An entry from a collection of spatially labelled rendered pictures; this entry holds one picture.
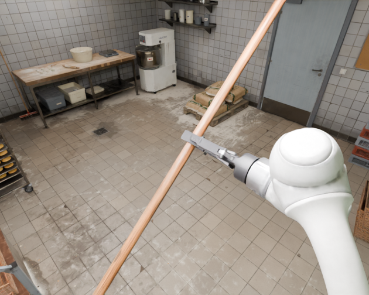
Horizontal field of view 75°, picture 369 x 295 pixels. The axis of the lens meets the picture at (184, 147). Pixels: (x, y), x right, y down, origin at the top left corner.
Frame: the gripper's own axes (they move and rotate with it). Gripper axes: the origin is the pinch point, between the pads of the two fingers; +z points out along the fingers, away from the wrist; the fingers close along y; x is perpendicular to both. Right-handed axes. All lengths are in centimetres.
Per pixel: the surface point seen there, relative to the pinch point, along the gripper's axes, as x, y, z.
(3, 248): -142, 58, 140
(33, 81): -25, 115, 413
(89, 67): 50, 181, 412
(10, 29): 30, 74, 497
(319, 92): 216, 354, 66
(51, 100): -40, 165, 429
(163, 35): 203, 268, 391
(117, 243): -121, 153, 116
